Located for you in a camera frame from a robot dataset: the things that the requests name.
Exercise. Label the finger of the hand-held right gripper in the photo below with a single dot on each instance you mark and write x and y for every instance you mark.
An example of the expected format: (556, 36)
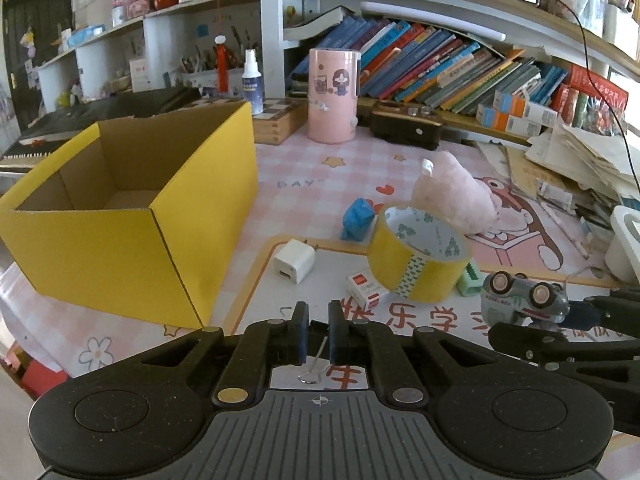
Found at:
(582, 316)
(575, 355)

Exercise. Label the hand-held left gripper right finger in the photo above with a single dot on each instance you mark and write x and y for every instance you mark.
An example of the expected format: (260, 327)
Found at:
(336, 335)

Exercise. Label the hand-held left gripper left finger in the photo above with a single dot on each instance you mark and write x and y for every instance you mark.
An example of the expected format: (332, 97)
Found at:
(302, 340)

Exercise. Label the small red white box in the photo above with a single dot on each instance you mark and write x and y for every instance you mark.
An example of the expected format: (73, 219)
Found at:
(367, 290)

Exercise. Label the grey toy car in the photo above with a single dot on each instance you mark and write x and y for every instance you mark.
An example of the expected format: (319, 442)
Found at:
(520, 300)

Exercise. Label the white charger plug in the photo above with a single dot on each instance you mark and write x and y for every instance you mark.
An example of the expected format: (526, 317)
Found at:
(292, 262)

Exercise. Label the yellow tape roll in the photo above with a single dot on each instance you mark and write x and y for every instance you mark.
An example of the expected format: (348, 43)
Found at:
(395, 267)

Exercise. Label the small green plastic piece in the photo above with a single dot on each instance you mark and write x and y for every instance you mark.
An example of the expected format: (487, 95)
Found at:
(470, 280)

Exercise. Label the blue wrapper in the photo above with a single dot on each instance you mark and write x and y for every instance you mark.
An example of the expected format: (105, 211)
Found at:
(357, 217)

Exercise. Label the pink plush toy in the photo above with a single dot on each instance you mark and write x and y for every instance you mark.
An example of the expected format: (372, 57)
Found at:
(455, 195)

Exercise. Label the yellow cardboard box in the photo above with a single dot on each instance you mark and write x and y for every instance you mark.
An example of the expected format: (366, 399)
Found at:
(100, 260)

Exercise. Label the metal paper clip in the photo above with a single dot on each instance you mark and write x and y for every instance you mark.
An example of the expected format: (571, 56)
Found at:
(318, 357)

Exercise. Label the white plastic container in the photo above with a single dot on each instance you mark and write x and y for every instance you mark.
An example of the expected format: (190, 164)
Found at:
(625, 245)

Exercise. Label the stack of papers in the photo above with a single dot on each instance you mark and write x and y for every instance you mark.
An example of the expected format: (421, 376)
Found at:
(585, 155)

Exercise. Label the orange white carton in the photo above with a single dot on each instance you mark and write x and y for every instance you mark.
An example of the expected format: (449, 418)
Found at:
(500, 120)
(535, 107)

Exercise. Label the dark wooden box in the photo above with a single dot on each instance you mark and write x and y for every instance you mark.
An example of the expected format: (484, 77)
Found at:
(405, 127)

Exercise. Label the red book set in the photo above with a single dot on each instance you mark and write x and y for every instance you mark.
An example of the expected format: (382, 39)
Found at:
(595, 95)

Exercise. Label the wooden chess box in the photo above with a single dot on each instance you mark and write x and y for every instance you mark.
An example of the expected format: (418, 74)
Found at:
(277, 120)

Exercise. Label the pink cartoon cylinder container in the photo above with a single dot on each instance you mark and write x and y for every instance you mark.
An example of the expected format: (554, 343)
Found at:
(332, 100)

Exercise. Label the white spray bottle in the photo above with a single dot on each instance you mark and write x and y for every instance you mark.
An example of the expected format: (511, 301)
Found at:
(252, 90)

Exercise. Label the white pen tray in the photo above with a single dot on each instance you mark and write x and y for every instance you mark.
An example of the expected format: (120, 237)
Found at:
(210, 80)

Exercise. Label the row of leaning books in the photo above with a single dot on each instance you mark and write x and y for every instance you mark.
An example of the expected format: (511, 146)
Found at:
(425, 65)

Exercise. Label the red slim bottle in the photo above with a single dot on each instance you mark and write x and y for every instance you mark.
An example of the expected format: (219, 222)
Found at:
(220, 62)

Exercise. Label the white bookshelf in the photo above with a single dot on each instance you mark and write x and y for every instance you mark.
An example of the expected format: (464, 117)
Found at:
(272, 35)

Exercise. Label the black keyboard piano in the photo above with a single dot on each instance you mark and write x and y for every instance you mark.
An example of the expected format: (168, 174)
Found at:
(100, 107)

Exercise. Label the red white shelf box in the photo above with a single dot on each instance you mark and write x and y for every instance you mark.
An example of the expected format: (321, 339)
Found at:
(138, 75)

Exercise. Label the white tube lamp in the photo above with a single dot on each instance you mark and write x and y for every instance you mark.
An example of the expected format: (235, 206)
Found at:
(430, 17)

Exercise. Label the blue tissue packet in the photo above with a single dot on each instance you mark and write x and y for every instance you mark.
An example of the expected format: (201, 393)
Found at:
(85, 36)

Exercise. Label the pink cartoon box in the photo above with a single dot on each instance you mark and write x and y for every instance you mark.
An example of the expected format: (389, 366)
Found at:
(140, 1)

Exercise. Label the white lotion bottle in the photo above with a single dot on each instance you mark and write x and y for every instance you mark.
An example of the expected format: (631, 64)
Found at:
(119, 5)

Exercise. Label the dark door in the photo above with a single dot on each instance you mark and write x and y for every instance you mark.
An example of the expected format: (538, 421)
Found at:
(50, 10)

